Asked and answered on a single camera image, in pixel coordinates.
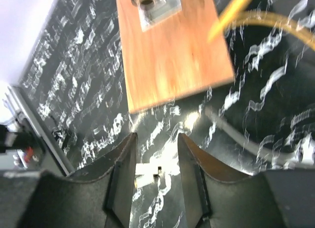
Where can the wooden base board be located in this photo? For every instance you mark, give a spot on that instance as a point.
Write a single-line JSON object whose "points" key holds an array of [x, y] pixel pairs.
{"points": [[173, 59]]}

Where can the metal switch support bracket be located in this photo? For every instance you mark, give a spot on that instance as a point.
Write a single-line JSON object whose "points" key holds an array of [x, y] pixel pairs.
{"points": [[152, 12]]}

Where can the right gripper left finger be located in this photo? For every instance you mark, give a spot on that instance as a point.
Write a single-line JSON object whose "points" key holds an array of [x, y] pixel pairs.
{"points": [[96, 196]]}

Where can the black marble pattern mat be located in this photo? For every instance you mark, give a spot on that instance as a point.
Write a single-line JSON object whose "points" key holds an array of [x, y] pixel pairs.
{"points": [[264, 119]]}

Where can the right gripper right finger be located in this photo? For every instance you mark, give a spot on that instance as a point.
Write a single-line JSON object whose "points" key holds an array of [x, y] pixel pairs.
{"points": [[218, 196]]}

